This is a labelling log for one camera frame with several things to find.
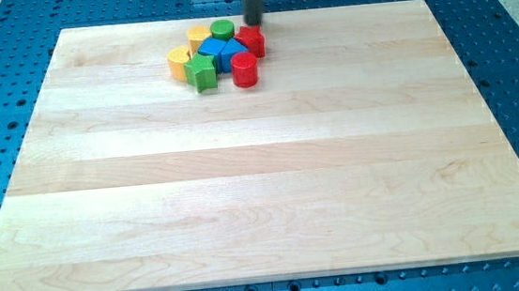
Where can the red star block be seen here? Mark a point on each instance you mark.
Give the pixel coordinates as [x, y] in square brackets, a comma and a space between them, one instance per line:
[252, 39]

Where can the green star block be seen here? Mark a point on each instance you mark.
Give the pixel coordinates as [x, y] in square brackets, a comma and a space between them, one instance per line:
[201, 72]

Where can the red cylinder block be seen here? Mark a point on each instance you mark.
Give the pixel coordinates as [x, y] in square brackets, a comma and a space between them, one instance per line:
[244, 69]

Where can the light wooden board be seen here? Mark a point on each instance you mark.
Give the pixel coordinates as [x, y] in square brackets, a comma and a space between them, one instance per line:
[364, 146]

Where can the blue triangle block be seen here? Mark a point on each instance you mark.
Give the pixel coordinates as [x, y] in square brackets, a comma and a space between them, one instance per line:
[231, 48]

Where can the blue cube block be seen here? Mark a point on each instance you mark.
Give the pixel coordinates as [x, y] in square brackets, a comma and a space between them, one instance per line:
[214, 47]

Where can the yellow crescent block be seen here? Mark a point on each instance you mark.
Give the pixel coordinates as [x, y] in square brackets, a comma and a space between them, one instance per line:
[177, 59]

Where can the green cylinder block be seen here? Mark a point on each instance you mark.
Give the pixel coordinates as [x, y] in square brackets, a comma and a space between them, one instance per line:
[222, 29]

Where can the yellow hexagon block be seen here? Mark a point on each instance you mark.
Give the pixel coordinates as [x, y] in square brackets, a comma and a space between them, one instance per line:
[196, 36]

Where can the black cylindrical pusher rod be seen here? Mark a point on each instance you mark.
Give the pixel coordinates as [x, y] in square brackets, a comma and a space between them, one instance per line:
[252, 11]

